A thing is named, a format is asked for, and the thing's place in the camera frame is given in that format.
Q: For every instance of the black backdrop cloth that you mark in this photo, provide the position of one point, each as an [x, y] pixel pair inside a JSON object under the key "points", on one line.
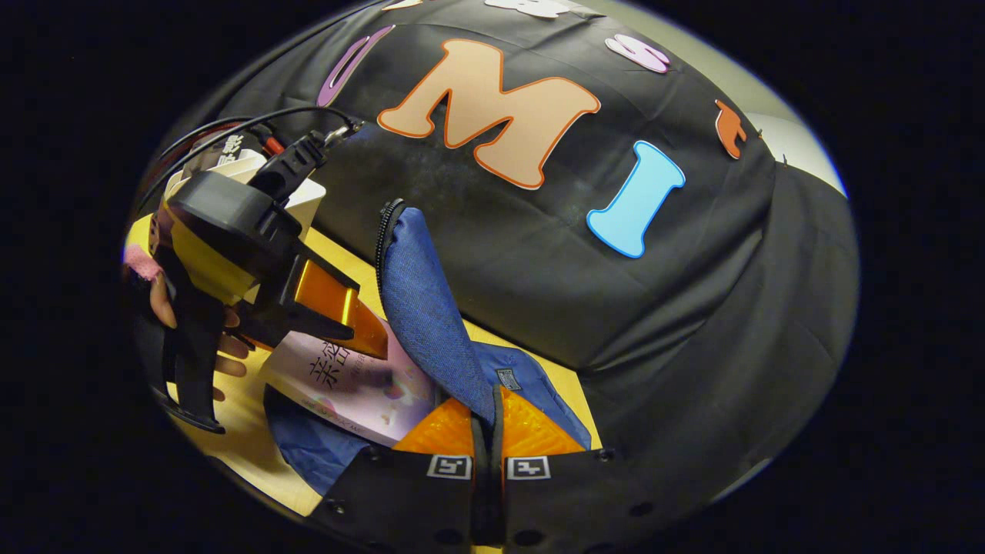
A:
{"points": [[692, 308]]}

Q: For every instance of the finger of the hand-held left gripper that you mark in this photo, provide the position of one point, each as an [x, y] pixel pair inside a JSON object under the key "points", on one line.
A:
{"points": [[331, 308]]}

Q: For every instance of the blue schoolbag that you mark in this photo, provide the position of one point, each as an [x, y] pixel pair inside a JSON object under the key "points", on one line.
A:
{"points": [[423, 308]]}

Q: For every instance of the white bookshelf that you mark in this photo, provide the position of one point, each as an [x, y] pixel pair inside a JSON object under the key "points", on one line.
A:
{"points": [[304, 200]]}

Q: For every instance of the pink cover book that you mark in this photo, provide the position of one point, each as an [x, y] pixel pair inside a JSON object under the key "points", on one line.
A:
{"points": [[346, 385]]}

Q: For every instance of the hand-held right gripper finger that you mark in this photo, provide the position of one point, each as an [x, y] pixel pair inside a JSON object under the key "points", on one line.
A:
{"points": [[498, 462], [479, 462]]}

